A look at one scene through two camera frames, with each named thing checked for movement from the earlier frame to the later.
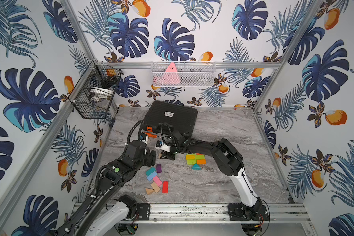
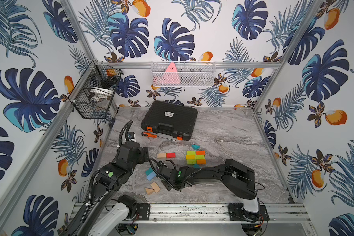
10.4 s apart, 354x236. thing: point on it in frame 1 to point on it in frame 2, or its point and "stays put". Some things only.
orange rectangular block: x=201 y=162 stays put
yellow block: x=190 y=157 stays put
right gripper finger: x=164 y=155 to x=159 y=169
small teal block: x=196 y=166 stays put
